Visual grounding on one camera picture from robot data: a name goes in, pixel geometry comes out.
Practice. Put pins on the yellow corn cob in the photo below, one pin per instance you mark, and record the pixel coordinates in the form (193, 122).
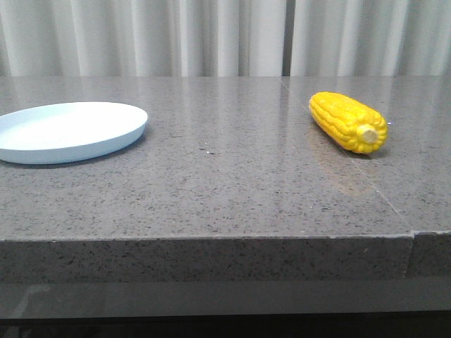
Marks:
(355, 126)

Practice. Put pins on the light blue round plate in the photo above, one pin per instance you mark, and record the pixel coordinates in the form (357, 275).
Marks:
(69, 132)

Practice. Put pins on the white pleated curtain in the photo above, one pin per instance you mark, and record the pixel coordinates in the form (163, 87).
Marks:
(225, 38)

